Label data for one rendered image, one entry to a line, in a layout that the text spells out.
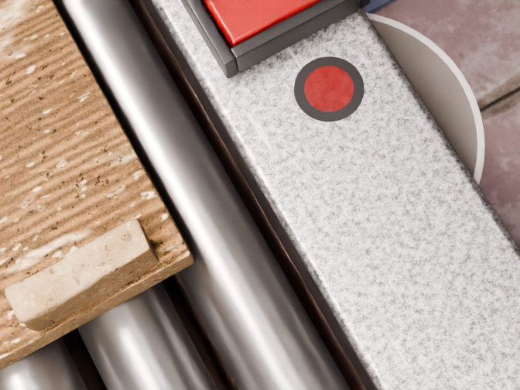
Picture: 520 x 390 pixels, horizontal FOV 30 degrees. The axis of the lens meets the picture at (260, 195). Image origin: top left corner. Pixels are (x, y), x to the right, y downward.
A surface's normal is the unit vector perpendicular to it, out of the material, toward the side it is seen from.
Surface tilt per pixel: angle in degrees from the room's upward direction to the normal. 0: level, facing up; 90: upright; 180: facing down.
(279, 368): 4
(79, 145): 0
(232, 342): 40
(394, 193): 0
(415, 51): 87
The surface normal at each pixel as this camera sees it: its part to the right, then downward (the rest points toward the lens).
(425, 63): -0.71, 0.67
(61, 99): -0.06, -0.29
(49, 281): -0.11, -0.47
